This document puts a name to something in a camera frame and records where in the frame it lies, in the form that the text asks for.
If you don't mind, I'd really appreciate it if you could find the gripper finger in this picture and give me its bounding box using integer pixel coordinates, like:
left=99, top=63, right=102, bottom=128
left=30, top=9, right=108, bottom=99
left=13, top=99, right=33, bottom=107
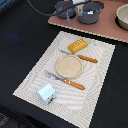
left=77, top=4, right=83, bottom=16

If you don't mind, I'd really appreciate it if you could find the tan round plate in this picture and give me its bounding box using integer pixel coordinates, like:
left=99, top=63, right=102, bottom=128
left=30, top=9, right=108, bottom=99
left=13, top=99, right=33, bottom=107
left=55, top=55, right=83, bottom=78

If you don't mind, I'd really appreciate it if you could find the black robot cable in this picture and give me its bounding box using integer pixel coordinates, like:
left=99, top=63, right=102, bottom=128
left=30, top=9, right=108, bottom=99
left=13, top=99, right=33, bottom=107
left=26, top=0, right=93, bottom=18

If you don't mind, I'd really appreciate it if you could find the light blue milk carton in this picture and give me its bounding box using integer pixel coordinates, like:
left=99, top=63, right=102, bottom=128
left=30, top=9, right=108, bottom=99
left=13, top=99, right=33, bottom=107
left=37, top=83, right=56, bottom=105

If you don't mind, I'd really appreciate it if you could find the beige woven placemat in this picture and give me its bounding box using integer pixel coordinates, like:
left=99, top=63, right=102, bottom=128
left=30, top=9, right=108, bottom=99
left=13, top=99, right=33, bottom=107
left=13, top=31, right=115, bottom=128

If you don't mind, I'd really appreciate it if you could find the cream bowl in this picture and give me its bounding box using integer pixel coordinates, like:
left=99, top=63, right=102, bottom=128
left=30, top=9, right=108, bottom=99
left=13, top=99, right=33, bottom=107
left=116, top=4, right=128, bottom=30

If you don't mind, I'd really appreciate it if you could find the wooden handled fork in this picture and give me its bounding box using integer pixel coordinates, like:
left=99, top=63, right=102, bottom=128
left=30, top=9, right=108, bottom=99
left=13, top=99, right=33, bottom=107
left=45, top=71, right=85, bottom=90

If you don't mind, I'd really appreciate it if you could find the large grey pot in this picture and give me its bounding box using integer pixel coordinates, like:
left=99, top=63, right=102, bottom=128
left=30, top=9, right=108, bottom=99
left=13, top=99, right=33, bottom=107
left=78, top=2, right=102, bottom=24

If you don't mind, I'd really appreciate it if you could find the small grey saucepan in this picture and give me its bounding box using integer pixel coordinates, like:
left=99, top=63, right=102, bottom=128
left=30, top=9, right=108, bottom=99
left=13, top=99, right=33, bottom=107
left=55, top=1, right=75, bottom=23

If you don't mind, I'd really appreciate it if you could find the yellow bread loaf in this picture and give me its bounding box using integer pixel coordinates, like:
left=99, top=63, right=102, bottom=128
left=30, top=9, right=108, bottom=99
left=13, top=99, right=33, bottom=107
left=68, top=39, right=88, bottom=53

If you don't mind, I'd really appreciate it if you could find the wooden handled knife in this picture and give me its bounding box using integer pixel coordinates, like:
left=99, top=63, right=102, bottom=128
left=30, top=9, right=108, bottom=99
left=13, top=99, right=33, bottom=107
left=59, top=49, right=98, bottom=63

